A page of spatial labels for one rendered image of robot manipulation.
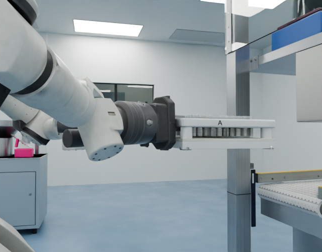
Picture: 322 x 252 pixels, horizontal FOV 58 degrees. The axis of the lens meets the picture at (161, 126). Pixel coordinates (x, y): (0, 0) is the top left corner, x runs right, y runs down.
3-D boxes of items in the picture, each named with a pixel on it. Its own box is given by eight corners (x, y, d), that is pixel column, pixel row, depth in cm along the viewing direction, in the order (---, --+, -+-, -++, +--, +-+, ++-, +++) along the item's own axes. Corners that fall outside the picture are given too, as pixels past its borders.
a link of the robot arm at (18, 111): (29, 142, 103) (-27, 101, 89) (52, 114, 108) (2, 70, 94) (43, 148, 95) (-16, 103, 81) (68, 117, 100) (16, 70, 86)
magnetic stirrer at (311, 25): (325, 35, 77) (324, 1, 78) (270, 55, 98) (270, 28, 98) (378, 42, 84) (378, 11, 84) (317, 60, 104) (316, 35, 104)
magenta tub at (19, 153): (14, 157, 285) (14, 148, 286) (16, 156, 297) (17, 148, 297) (31, 157, 289) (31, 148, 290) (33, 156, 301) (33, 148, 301)
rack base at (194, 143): (226, 144, 95) (226, 136, 95) (275, 148, 71) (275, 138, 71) (153, 144, 88) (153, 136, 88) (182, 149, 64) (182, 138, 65)
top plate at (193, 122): (226, 128, 95) (226, 122, 95) (275, 128, 72) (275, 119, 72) (153, 127, 88) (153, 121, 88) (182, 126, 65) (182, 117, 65)
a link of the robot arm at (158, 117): (151, 98, 71) (112, 94, 62) (182, 94, 65) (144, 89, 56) (152, 149, 71) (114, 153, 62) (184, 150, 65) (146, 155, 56)
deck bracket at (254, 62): (256, 68, 99) (256, 55, 99) (248, 71, 103) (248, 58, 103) (258, 68, 99) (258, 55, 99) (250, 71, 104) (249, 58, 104)
